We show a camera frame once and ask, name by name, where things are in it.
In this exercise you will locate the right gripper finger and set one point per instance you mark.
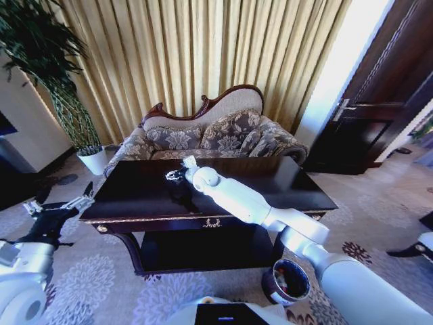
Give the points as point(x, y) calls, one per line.
point(174, 173)
point(173, 179)

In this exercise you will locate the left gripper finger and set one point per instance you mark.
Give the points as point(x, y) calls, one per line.
point(32, 207)
point(81, 202)

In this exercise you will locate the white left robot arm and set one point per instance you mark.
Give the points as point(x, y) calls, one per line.
point(20, 271)

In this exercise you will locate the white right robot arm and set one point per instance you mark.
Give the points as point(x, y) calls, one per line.
point(243, 199)

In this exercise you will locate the white crumpled trash paper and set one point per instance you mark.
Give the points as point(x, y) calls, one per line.
point(280, 277)

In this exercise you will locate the dark round trash bin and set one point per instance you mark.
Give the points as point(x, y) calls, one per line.
point(270, 287)

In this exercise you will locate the dark glossy wooden table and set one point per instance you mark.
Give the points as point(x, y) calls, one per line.
point(152, 193)

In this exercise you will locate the long floral sofa cushion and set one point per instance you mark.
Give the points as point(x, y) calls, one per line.
point(174, 137)

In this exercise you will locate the white plant pot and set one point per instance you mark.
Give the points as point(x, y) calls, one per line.
point(94, 162)

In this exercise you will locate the large floral sofa cushion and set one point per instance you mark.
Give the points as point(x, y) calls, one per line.
point(231, 130)

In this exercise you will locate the small floral sofa cushion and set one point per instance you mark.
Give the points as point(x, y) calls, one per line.
point(255, 144)

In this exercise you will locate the floral carved-wood sofa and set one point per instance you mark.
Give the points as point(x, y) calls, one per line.
point(233, 101)

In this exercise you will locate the golden pleated curtain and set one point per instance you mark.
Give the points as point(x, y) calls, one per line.
point(189, 50)

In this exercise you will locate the white robot front shell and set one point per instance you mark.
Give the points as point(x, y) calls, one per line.
point(189, 309)

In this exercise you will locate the tall green potted plant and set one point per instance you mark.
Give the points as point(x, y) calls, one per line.
point(44, 50)

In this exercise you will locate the dark wooden door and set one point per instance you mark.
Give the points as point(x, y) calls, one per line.
point(379, 84)

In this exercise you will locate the white and black chair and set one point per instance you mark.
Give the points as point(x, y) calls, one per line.
point(424, 242)

